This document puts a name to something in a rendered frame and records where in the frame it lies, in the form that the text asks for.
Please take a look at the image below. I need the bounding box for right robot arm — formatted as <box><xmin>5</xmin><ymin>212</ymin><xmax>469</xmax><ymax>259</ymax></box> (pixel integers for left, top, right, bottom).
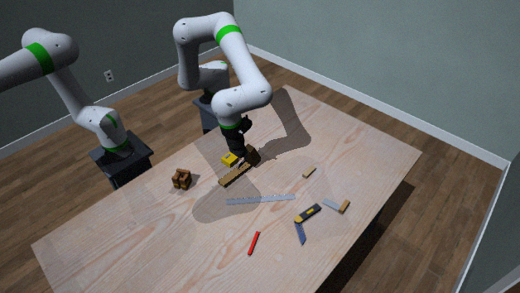
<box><xmin>0</xmin><ymin>28</ymin><xmax>134</xmax><ymax>162</ymax></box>

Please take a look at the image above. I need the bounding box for black sliding bevel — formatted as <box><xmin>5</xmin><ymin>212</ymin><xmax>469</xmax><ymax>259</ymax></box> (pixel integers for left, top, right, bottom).
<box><xmin>294</xmin><ymin>204</ymin><xmax>321</xmax><ymax>245</ymax></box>

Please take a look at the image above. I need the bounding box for red rectangular bar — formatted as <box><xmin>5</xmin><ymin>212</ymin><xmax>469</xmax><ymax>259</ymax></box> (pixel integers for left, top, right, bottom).
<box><xmin>248</xmin><ymin>231</ymin><xmax>259</xmax><ymax>256</ymax></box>

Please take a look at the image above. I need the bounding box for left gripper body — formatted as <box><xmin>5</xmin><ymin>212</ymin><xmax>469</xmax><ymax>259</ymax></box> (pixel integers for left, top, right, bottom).
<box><xmin>220</xmin><ymin>114</ymin><xmax>253</xmax><ymax>158</ymax></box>

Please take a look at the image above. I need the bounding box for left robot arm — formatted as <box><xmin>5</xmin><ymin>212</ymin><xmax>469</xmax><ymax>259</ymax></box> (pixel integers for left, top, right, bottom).
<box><xmin>173</xmin><ymin>12</ymin><xmax>273</xmax><ymax>129</ymax></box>

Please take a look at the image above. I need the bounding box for grey flat bar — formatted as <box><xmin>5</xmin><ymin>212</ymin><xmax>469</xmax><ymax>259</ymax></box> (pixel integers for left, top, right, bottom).
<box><xmin>226</xmin><ymin>194</ymin><xmax>295</xmax><ymax>205</ymax></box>

